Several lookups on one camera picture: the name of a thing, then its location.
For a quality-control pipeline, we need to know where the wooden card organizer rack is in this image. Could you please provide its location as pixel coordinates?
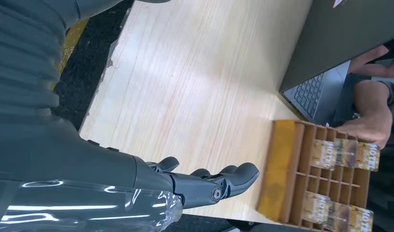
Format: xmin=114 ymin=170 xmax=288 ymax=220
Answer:
xmin=257 ymin=120 xmax=381 ymax=232

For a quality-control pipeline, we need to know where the grey ribbed right arm sleeve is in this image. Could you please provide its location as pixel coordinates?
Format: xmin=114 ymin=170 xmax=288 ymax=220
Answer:
xmin=0 ymin=0 xmax=80 ymax=118

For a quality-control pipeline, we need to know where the dark grey laptop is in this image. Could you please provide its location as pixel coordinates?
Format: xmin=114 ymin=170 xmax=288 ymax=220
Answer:
xmin=279 ymin=0 xmax=394 ymax=126

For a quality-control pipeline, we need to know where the yellow floor marking tape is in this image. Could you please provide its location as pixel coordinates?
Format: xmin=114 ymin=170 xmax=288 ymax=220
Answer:
xmin=51 ymin=19 xmax=89 ymax=90

